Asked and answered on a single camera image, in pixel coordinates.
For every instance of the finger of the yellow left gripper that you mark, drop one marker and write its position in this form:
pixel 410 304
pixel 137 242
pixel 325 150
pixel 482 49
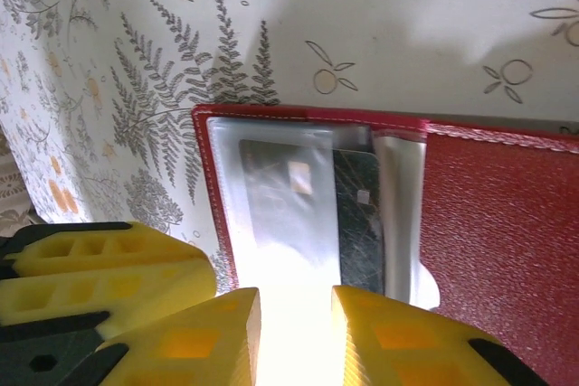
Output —
pixel 149 250
pixel 149 291

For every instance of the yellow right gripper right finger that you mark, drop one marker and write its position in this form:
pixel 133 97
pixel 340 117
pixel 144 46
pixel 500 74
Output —
pixel 398 350

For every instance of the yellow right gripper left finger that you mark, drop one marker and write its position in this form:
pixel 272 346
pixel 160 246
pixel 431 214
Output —
pixel 194 341

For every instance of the dark scratched chip card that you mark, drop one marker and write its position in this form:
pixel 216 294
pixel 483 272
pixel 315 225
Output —
pixel 357 232

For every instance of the red leather card holder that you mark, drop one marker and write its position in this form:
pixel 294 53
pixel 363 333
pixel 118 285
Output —
pixel 497 246

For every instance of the floral patterned table cover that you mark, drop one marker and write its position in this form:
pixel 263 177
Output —
pixel 362 42

